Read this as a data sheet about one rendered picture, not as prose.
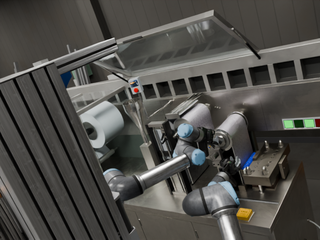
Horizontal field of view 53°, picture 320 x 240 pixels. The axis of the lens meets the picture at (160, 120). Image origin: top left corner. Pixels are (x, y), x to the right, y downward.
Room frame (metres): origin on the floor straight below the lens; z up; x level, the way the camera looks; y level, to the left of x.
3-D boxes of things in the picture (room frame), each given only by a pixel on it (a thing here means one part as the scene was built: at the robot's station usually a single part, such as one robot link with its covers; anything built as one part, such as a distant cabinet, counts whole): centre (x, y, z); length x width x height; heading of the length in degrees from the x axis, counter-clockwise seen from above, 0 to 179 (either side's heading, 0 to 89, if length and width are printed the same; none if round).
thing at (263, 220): (2.42, 0.37, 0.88); 2.52 x 0.66 x 0.04; 48
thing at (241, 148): (1.81, -0.43, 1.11); 0.23 x 0.01 x 0.18; 138
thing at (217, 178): (1.52, -0.17, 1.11); 0.11 x 0.08 x 0.09; 138
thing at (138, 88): (2.15, 0.08, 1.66); 0.07 x 0.07 x 0.10; 74
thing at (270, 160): (1.76, -0.55, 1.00); 0.40 x 0.16 x 0.06; 138
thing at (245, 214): (1.48, -0.27, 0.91); 0.07 x 0.07 x 0.02; 48
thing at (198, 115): (1.94, -0.29, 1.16); 0.39 x 0.23 x 0.51; 48
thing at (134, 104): (2.33, 0.16, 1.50); 0.14 x 0.14 x 0.06
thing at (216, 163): (1.76, -0.25, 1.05); 0.06 x 0.05 x 0.31; 138
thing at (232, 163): (1.64, -0.27, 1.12); 0.12 x 0.08 x 0.09; 138
